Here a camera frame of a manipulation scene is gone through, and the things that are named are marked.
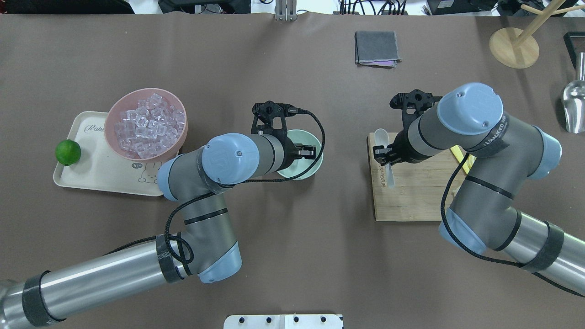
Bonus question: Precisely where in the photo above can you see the cream rabbit tray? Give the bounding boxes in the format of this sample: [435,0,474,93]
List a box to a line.
[53,111,163,196]

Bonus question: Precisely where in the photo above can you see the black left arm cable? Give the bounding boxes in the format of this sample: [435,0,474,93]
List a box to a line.
[104,108,326,265]

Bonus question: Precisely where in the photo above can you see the grey folded cloth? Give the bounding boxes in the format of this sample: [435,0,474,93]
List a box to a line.
[354,31,403,68]

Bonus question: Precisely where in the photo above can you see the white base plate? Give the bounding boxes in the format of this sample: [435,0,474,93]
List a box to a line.
[223,313,344,329]

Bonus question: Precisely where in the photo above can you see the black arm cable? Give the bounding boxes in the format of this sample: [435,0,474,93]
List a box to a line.
[440,152,585,298]
[104,108,326,265]

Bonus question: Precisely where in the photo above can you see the black framed box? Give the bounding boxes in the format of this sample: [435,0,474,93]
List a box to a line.
[564,31,585,69]

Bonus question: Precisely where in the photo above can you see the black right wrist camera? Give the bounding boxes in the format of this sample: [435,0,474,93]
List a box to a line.
[389,89,443,130]

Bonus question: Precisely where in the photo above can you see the white ceramic spoon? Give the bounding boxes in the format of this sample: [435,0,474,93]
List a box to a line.
[374,128,395,189]

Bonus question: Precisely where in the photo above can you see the mint green bowl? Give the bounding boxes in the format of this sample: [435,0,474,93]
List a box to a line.
[277,129,324,180]

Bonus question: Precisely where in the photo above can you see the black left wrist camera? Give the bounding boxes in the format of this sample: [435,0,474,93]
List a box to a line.
[251,101,300,138]

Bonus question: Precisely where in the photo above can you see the metal ice scoop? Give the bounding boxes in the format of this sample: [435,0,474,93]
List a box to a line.
[563,52,585,134]

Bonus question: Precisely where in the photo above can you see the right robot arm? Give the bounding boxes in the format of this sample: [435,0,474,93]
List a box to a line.
[372,82,585,297]

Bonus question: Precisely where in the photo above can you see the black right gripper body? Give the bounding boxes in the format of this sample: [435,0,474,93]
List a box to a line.
[388,132,411,164]

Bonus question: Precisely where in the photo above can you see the yellow handled knife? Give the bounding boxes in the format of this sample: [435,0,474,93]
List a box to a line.
[450,145,477,175]

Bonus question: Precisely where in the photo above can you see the wooden stand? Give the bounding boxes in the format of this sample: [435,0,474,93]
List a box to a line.
[489,0,585,69]

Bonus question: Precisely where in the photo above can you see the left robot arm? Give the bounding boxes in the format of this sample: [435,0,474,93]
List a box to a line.
[1,133,319,329]

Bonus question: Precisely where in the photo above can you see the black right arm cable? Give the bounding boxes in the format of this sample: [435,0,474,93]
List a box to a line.
[440,152,585,298]

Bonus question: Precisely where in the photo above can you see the pink bowl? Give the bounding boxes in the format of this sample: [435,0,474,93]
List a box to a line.
[104,88,188,163]

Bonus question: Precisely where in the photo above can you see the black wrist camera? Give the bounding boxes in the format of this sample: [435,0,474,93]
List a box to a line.
[389,89,443,130]
[251,101,300,138]

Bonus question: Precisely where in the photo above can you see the green lime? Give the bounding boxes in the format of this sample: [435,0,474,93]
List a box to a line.
[54,139,81,166]

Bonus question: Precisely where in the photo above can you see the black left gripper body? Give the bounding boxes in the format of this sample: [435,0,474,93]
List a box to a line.
[284,139,303,169]

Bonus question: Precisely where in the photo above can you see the bamboo cutting board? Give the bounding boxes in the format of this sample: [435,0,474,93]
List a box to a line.
[367,133,459,222]

